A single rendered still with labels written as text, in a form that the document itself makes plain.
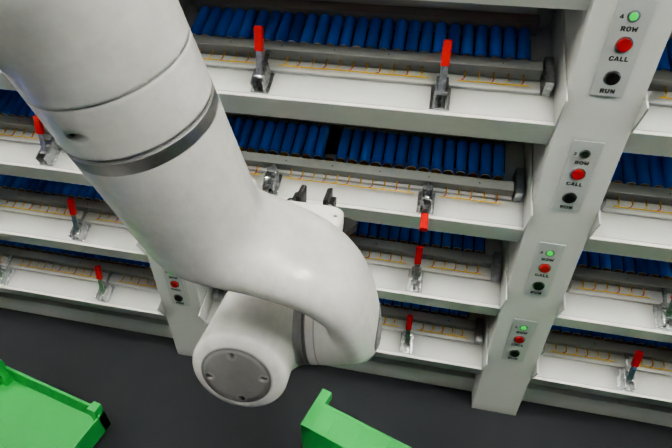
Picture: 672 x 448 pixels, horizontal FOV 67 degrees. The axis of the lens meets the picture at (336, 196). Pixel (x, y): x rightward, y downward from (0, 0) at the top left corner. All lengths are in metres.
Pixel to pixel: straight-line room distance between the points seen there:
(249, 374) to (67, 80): 0.28
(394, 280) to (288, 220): 0.63
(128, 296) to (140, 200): 1.00
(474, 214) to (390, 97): 0.24
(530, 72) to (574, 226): 0.25
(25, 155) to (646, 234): 1.09
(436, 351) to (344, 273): 0.76
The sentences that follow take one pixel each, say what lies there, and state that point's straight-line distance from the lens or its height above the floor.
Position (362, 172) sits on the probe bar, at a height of 0.57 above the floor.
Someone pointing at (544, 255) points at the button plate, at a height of 0.48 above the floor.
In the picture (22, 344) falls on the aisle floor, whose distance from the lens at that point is 1.53.
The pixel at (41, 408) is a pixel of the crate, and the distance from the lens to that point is 1.38.
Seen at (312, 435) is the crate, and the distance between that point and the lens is 0.99.
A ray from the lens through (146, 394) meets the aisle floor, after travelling 1.32.
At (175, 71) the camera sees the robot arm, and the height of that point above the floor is 0.96.
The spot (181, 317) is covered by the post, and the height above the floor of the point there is 0.15.
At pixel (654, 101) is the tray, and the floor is 0.74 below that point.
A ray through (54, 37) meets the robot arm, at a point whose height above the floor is 0.99.
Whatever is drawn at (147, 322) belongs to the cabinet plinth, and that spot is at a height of 0.05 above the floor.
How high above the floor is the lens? 1.07
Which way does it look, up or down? 38 degrees down
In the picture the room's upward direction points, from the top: straight up
